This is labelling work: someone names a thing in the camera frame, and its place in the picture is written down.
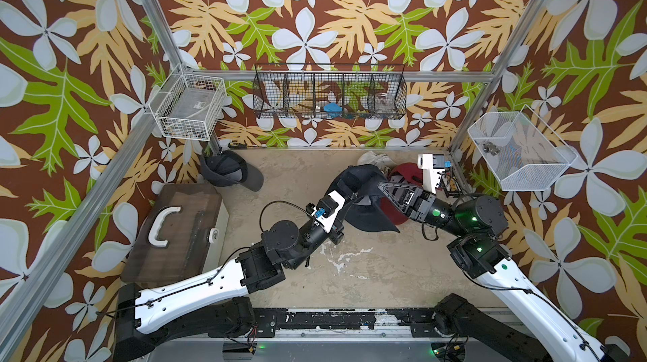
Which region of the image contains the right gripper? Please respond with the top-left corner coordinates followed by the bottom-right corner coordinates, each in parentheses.
top-left (384, 187), bottom-right (470, 243)

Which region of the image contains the maroon baseball cap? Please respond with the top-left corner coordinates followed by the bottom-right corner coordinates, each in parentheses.
top-left (380, 162), bottom-right (423, 227)

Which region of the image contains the black baseball cap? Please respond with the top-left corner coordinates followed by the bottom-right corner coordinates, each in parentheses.
top-left (326, 164), bottom-right (399, 233)

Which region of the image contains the grey baseball cap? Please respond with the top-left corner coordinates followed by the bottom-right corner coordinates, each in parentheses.
top-left (200, 150), bottom-right (265, 192)

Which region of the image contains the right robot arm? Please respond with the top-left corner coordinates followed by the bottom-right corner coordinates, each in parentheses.
top-left (378, 183), bottom-right (629, 361)

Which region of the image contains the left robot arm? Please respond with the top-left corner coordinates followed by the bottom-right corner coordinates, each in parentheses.
top-left (113, 191), bottom-right (355, 361)

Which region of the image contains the white baseball cap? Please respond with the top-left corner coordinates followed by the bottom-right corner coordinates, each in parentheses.
top-left (357, 151), bottom-right (397, 174)

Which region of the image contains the black orange device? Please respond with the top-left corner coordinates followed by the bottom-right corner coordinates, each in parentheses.
top-left (439, 168), bottom-right (463, 198)

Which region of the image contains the small dark object in basket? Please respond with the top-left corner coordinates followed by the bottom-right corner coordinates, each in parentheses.
top-left (483, 141), bottom-right (500, 156)

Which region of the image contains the white mesh basket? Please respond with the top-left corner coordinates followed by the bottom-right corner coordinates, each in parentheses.
top-left (468, 105), bottom-right (577, 192)

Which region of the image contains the blue object in basket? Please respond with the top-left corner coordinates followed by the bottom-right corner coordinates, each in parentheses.
top-left (323, 102), bottom-right (343, 117)

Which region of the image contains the brown lidded storage box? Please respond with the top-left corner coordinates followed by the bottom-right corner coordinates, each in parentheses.
top-left (121, 183), bottom-right (229, 289)

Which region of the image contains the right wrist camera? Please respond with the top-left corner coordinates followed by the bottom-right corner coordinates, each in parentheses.
top-left (417, 154), bottom-right (452, 193)

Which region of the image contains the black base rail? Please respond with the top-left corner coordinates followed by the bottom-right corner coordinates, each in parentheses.
top-left (208, 308), bottom-right (480, 338)

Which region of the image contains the black wire basket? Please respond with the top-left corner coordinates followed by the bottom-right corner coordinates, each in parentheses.
top-left (252, 63), bottom-right (408, 119)

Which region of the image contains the white wire basket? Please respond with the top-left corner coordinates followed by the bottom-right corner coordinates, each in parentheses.
top-left (148, 71), bottom-right (227, 141)

